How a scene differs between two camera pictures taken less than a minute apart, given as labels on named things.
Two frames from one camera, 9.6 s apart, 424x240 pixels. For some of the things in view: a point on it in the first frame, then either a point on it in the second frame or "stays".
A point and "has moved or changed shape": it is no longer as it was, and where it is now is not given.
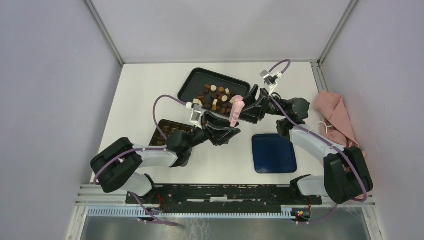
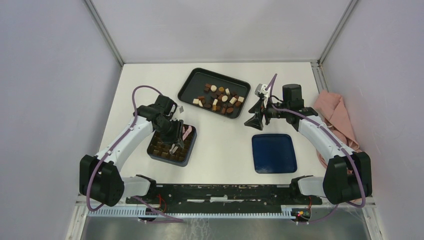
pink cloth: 339,129 stays
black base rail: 225,195 stays
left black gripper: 218,137 → 176,138
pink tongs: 238,105 has moved or changed shape
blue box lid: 273,153 stays
